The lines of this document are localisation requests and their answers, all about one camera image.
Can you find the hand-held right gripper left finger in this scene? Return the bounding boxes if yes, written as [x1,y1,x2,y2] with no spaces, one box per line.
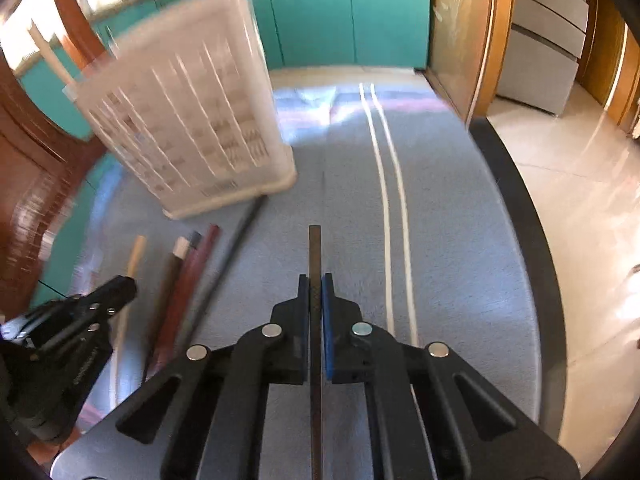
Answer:
[115,274,311,480]

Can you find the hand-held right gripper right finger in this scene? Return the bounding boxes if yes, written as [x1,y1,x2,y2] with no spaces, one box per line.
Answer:
[322,272,521,480]

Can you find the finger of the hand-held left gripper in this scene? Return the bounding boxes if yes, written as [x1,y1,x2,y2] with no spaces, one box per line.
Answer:
[27,275,139,333]

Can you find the beige chopstick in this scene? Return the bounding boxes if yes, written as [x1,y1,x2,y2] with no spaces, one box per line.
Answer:
[111,235,149,403]

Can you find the dark brown chopstick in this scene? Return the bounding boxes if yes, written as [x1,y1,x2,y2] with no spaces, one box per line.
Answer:
[142,251,190,383]

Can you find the red-brown chopstick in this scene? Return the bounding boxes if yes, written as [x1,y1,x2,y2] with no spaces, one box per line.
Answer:
[149,231,204,363]
[152,224,221,363]

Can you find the dark grey chopstick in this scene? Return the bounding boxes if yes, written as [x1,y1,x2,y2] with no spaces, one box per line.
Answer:
[308,224,324,480]

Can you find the thin black chopstick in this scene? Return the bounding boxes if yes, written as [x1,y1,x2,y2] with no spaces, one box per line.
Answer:
[175,196,269,356]

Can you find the grey plastic utensil basket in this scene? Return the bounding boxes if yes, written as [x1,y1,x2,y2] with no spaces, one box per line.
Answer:
[62,0,299,220]

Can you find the cream chopstick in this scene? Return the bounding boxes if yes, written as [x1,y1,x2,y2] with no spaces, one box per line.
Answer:
[27,19,79,94]

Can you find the blue plaid cloth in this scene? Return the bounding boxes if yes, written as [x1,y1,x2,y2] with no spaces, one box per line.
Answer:
[47,80,544,480]

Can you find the carved wooden chair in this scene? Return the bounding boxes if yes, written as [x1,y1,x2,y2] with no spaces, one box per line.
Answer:
[0,0,121,313]

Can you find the teal lower kitchen cabinets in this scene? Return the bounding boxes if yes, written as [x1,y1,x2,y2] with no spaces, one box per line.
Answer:
[17,0,432,141]

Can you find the wooden framed glass door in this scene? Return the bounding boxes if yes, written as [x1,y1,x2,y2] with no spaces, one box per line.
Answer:
[429,0,516,126]

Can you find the silver refrigerator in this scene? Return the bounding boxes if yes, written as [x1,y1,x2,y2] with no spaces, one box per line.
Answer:
[497,0,593,116]

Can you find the brown wooden door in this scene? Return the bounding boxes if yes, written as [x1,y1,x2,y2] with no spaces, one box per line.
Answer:
[575,0,640,133]

